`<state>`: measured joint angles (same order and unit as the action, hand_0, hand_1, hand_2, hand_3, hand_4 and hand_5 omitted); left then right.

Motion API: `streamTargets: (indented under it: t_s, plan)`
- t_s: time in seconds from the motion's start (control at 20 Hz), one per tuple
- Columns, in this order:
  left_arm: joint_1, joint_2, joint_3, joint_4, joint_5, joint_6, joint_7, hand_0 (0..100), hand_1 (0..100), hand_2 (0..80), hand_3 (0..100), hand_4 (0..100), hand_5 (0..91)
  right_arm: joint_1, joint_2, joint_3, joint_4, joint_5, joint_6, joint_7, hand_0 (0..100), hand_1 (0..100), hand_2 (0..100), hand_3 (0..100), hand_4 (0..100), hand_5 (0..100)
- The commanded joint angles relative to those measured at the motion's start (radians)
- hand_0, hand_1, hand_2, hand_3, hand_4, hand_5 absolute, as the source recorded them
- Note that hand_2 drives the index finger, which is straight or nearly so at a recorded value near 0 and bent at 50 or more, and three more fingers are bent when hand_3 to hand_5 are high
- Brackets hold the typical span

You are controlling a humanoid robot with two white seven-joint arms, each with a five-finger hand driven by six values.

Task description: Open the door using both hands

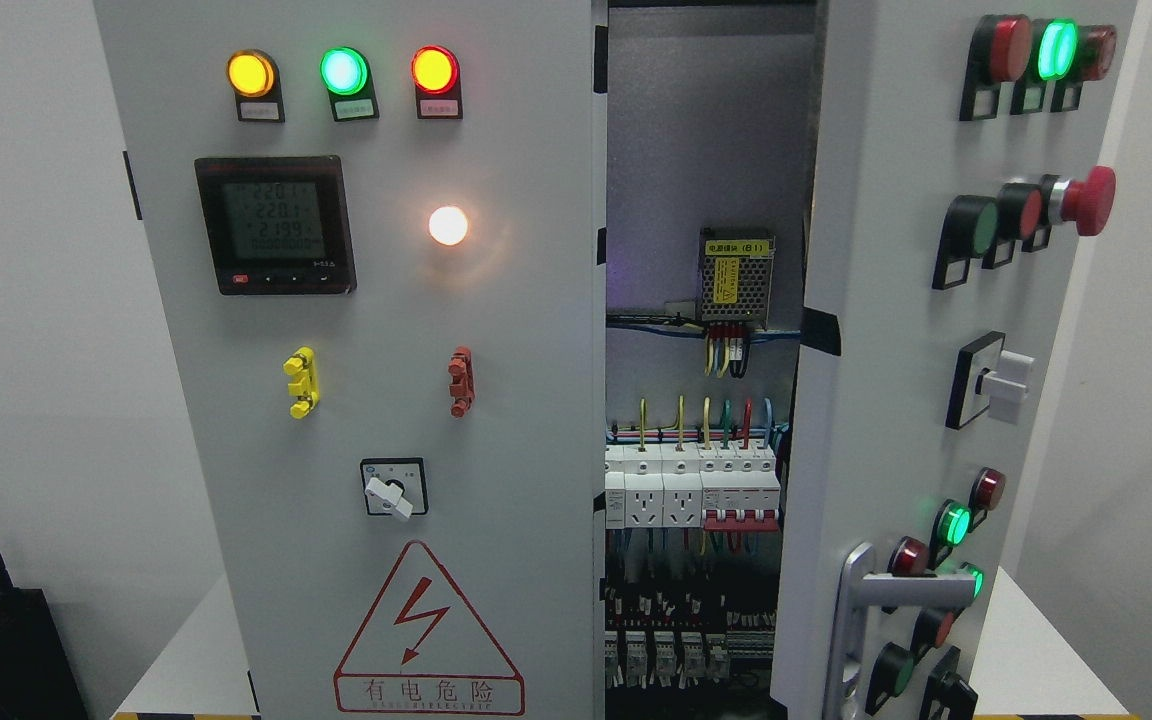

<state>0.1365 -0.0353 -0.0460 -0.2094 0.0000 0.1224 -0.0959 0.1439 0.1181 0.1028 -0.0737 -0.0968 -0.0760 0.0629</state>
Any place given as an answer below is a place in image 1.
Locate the grey cabinet door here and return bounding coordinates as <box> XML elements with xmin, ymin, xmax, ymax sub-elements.
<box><xmin>771</xmin><ymin>1</ymin><xmax>1137</xmax><ymax>719</ymax></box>
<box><xmin>93</xmin><ymin>1</ymin><xmax>604</xmax><ymax>719</ymax></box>

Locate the white glowing indicator lamp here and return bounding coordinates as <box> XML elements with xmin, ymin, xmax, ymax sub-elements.
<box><xmin>429</xmin><ymin>205</ymin><xmax>468</xmax><ymax>247</ymax></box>

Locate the metal mesh power supply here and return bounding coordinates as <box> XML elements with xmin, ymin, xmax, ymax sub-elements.
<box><xmin>696</xmin><ymin>227</ymin><xmax>776</xmax><ymax>327</ymax></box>

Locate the white socket breaker row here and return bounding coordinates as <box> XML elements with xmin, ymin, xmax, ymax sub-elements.
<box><xmin>602</xmin><ymin>439</ymin><xmax>781</xmax><ymax>533</ymax></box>

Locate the white lower relay row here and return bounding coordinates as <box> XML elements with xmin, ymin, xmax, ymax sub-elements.
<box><xmin>600</xmin><ymin>579</ymin><xmax>778</xmax><ymax>691</ymax></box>

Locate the red indicator light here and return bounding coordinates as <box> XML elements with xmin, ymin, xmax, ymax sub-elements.
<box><xmin>411</xmin><ymin>45</ymin><xmax>463</xmax><ymax>119</ymax></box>

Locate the red electrical hazard warning sticker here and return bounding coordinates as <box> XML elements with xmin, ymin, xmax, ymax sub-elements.
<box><xmin>333</xmin><ymin>539</ymin><xmax>526</xmax><ymax>717</ymax></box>

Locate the black digital power meter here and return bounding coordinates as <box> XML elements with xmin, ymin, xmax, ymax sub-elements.
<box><xmin>195</xmin><ymin>156</ymin><xmax>357</xmax><ymax>296</ymax></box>

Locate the green indicator light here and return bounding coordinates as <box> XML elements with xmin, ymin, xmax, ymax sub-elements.
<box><xmin>319</xmin><ymin>46</ymin><xmax>379</xmax><ymax>122</ymax></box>

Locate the yellow indicator light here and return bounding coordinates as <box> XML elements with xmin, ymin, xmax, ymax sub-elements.
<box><xmin>227</xmin><ymin>47</ymin><xmax>285</xmax><ymax>123</ymax></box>

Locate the red emergency stop button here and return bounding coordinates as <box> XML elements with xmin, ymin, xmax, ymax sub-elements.
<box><xmin>1039</xmin><ymin>165</ymin><xmax>1117</xmax><ymax>237</ymax></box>

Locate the black box at left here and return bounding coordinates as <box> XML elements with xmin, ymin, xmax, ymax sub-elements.
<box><xmin>0</xmin><ymin>550</ymin><xmax>90</xmax><ymax>719</ymax></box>

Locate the red terminal post block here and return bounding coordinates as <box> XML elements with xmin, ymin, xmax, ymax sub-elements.
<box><xmin>447</xmin><ymin>346</ymin><xmax>476</xmax><ymax>418</ymax></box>

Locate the white rotary selector switch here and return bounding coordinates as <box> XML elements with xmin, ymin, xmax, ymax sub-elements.
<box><xmin>358</xmin><ymin>457</ymin><xmax>429</xmax><ymax>521</ymax></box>

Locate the yellow terminal post block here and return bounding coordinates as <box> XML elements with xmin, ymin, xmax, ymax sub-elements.
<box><xmin>282</xmin><ymin>346</ymin><xmax>321</xmax><ymax>420</ymax></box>

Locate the silver door handle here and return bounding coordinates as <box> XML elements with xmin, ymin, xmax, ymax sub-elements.
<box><xmin>820</xmin><ymin>541</ymin><xmax>977</xmax><ymax>719</ymax></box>

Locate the white right door selector switch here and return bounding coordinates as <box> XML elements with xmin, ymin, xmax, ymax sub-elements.
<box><xmin>945</xmin><ymin>331</ymin><xmax>1034</xmax><ymax>430</ymax></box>

